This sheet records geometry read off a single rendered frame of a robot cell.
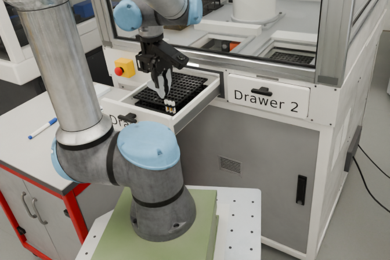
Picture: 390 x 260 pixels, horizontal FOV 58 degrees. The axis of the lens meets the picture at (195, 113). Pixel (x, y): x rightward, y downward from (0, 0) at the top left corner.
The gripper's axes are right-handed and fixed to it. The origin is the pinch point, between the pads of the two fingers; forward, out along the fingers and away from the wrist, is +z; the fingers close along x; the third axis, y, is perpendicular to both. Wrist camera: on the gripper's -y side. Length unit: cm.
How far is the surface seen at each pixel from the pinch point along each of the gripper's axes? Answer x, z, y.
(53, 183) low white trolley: 36.2, 18.0, 20.3
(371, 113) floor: -170, 93, -49
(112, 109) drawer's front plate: 10.7, 4.0, 15.0
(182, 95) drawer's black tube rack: -6.7, 3.8, -1.5
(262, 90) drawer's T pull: -18.5, 2.6, -26.0
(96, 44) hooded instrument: -48, 11, 86
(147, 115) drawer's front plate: 10.8, 2.3, -0.2
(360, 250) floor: -46, 94, -65
